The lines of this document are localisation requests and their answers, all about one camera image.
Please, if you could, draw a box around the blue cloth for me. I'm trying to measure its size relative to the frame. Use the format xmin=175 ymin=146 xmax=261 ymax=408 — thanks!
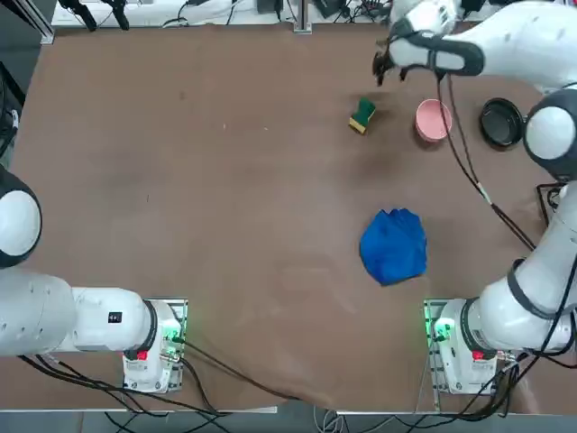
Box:
xmin=359 ymin=207 xmax=428 ymax=287

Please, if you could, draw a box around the black electronic device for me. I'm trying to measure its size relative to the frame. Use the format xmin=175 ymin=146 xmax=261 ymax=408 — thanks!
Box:
xmin=314 ymin=0 xmax=349 ymax=19

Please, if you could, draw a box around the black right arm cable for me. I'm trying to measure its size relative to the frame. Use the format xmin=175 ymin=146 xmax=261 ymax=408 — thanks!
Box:
xmin=432 ymin=67 xmax=540 ymax=253

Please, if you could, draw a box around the pink bowl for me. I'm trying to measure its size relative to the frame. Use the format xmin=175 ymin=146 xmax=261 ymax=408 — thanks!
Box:
xmin=414 ymin=98 xmax=453 ymax=144

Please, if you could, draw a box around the black left arm cable bundle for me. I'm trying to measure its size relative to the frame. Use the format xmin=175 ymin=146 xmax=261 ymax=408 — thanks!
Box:
xmin=17 ymin=354 xmax=231 ymax=419

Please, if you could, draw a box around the green and yellow sponge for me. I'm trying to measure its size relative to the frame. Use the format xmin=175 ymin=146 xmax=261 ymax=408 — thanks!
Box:
xmin=348 ymin=97 xmax=377 ymax=135

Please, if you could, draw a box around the aluminium post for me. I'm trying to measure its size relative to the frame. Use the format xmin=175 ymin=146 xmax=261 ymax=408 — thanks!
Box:
xmin=293 ymin=0 xmax=313 ymax=33

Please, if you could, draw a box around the black left base cable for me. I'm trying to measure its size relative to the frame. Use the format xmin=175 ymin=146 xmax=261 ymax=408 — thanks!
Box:
xmin=182 ymin=340 xmax=303 ymax=402

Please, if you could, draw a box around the black pan with white handle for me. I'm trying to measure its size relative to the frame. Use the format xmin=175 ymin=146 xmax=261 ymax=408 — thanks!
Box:
xmin=479 ymin=97 xmax=528 ymax=148

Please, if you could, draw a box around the aluminium rail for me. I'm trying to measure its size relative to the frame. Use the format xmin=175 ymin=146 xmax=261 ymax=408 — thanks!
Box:
xmin=0 ymin=0 xmax=56 ymax=45

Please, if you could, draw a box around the white cable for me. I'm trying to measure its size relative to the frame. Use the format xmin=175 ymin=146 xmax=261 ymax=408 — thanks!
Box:
xmin=313 ymin=403 xmax=348 ymax=433

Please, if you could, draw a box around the black right base cable bundle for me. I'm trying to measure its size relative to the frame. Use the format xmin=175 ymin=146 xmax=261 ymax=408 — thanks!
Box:
xmin=414 ymin=351 xmax=577 ymax=423

